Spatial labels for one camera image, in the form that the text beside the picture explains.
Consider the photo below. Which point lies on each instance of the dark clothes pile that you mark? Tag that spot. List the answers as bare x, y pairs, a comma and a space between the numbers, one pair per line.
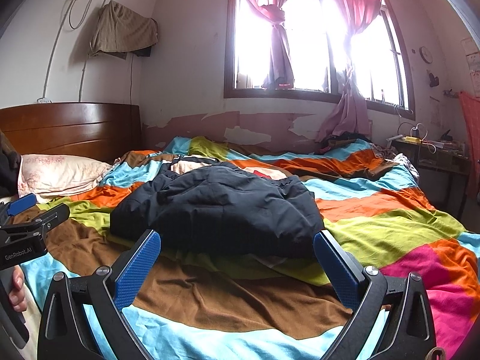
333, 142

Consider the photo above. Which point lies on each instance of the beige cloth covered wall unit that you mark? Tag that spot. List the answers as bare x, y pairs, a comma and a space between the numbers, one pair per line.
120, 30

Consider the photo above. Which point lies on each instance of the pink right curtain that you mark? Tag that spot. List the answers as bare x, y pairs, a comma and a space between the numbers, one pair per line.
351, 113

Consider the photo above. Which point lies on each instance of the pink curtain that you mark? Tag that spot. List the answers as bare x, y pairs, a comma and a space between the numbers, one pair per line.
280, 74
351, 113

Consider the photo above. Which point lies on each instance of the brown wooden headboard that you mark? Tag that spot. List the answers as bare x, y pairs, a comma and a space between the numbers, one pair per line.
102, 131

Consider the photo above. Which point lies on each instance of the yellow power strip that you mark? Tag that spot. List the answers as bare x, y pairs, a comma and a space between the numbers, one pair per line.
412, 140

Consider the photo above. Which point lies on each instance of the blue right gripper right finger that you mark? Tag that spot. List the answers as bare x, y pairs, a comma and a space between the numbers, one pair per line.
343, 271

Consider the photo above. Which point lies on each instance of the dark framed window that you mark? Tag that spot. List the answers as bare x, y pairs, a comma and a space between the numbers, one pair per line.
316, 33

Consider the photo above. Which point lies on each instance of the round wall clock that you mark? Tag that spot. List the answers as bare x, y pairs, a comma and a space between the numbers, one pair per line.
426, 55

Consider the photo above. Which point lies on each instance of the colourful striped bed quilt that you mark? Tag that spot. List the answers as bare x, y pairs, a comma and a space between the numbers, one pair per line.
200, 306

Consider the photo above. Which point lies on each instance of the pink floral pillow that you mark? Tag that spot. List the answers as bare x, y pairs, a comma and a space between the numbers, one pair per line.
48, 176

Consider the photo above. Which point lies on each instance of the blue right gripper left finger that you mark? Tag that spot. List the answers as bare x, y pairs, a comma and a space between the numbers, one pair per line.
132, 267

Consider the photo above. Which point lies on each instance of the pink left curtain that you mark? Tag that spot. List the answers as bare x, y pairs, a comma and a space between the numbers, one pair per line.
280, 74

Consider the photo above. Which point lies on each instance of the dark wooden side table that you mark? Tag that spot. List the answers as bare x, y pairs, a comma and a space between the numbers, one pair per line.
444, 176

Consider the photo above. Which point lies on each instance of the red hanging cloth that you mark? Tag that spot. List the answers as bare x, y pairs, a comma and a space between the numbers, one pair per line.
471, 111

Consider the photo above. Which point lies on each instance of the dark navy padded jacket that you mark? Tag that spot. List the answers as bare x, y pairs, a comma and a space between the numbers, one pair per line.
222, 209

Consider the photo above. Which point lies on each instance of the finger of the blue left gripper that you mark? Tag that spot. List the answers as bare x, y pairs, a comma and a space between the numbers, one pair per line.
21, 204
40, 225

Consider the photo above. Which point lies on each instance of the person's left hand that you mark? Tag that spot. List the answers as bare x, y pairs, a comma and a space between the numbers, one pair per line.
17, 293

